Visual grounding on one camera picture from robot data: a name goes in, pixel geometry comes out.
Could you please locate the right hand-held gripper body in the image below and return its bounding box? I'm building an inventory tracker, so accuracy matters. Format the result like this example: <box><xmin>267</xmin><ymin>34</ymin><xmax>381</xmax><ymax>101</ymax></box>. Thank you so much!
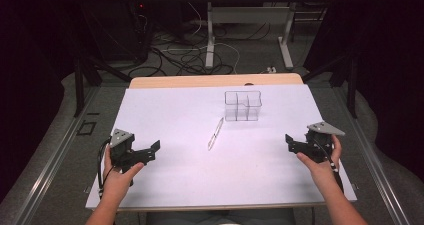
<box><xmin>294</xmin><ymin>121</ymin><xmax>346</xmax><ymax>164</ymax></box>

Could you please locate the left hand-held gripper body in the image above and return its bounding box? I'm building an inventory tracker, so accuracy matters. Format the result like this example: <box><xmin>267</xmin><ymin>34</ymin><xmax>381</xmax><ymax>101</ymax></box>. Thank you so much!
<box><xmin>109</xmin><ymin>128</ymin><xmax>152</xmax><ymax>175</ymax></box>

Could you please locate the clear plastic pen holder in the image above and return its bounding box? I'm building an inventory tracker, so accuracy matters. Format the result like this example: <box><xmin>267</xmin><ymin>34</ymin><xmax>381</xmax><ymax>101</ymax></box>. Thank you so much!
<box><xmin>224</xmin><ymin>90</ymin><xmax>263</xmax><ymax>122</ymax></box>

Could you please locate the clear pen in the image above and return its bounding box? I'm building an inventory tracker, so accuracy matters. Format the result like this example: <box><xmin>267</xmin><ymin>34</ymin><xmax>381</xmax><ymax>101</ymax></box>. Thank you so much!
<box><xmin>207</xmin><ymin>116</ymin><xmax>225</xmax><ymax>152</ymax></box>

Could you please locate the person's right hand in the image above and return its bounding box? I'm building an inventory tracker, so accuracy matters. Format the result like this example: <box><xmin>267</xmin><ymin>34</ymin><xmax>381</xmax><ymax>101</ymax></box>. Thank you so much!
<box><xmin>296</xmin><ymin>134</ymin><xmax>344</xmax><ymax>186</ymax></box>

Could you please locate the person's left hand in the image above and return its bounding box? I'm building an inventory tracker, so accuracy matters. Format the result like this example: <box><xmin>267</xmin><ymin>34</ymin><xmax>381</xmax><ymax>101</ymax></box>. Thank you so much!
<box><xmin>102</xmin><ymin>144</ymin><xmax>145</xmax><ymax>203</ymax></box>

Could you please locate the white table sheet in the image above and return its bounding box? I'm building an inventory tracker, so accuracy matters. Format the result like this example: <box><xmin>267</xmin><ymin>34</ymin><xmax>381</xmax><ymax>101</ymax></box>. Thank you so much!
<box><xmin>85</xmin><ymin>83</ymin><xmax>358</xmax><ymax>210</ymax></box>

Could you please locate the black metal stand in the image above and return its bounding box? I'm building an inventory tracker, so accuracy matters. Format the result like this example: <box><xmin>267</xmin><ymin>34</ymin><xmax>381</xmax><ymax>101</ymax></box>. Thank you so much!
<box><xmin>73</xmin><ymin>49</ymin><xmax>133</xmax><ymax>118</ymax></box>
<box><xmin>300</xmin><ymin>49</ymin><xmax>358</xmax><ymax>119</ymax></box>

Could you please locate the wooden table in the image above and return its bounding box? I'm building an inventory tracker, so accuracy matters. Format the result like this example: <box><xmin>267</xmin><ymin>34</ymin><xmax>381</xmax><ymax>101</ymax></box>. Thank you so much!
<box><xmin>128</xmin><ymin>72</ymin><xmax>305</xmax><ymax>90</ymax></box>

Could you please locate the black computer tower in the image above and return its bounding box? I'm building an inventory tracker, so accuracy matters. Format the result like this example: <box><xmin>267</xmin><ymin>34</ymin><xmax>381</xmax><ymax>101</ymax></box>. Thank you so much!
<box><xmin>81</xmin><ymin>0</ymin><xmax>153</xmax><ymax>63</ymax></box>

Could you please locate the white-framed desk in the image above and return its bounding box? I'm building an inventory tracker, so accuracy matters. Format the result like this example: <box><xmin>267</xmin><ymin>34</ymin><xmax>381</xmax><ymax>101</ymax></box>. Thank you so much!
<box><xmin>185</xmin><ymin>0</ymin><xmax>338</xmax><ymax>71</ymax></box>

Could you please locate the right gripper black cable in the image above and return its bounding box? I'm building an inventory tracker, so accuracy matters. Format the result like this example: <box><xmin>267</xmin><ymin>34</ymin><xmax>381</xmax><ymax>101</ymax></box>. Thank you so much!
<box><xmin>312</xmin><ymin>138</ymin><xmax>345</xmax><ymax>194</ymax></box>

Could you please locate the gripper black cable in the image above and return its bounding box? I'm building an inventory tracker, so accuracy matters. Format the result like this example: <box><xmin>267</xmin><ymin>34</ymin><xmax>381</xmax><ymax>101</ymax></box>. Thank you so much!
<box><xmin>312</xmin><ymin>138</ymin><xmax>345</xmax><ymax>194</ymax></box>
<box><xmin>96</xmin><ymin>137</ymin><xmax>113</xmax><ymax>200</ymax></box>

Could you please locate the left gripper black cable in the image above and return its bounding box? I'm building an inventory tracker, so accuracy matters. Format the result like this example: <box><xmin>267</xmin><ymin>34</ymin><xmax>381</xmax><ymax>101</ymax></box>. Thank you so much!
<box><xmin>96</xmin><ymin>137</ymin><xmax>113</xmax><ymax>200</ymax></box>

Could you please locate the black floor hatch frame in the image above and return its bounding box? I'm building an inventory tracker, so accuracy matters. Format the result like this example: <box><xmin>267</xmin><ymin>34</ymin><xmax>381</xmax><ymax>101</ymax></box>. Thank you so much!
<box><xmin>76</xmin><ymin>120</ymin><xmax>98</xmax><ymax>136</ymax></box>

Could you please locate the aluminium floor rail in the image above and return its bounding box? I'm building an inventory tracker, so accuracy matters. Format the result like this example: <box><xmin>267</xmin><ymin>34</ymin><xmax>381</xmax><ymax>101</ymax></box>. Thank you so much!
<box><xmin>331</xmin><ymin>84</ymin><xmax>403</xmax><ymax>225</ymax></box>
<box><xmin>11</xmin><ymin>84</ymin><xmax>101</xmax><ymax>225</ymax></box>

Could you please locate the tangle of floor cables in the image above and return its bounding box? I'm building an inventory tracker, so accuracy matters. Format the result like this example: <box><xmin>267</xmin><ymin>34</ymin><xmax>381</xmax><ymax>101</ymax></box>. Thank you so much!
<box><xmin>128</xmin><ymin>14</ymin><xmax>273</xmax><ymax>78</ymax></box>

